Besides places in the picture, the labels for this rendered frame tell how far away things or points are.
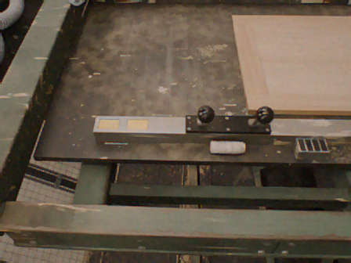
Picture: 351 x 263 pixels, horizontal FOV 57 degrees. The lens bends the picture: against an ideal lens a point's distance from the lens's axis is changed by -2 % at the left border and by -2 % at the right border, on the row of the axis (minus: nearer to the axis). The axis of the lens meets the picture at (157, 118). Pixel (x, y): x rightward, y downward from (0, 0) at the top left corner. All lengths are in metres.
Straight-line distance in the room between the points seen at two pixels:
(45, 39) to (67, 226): 0.55
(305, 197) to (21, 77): 0.76
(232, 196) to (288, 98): 0.31
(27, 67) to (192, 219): 0.57
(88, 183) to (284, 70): 0.62
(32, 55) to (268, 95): 0.65
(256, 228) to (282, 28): 0.72
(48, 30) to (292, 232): 0.83
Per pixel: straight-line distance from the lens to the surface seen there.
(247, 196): 0.81
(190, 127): 0.77
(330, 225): 0.71
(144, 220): 0.65
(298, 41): 1.14
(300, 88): 0.97
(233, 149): 0.78
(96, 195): 0.79
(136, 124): 0.79
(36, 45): 1.00
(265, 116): 0.68
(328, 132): 0.86
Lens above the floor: 1.87
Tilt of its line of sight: 23 degrees down
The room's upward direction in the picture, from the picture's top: 65 degrees counter-clockwise
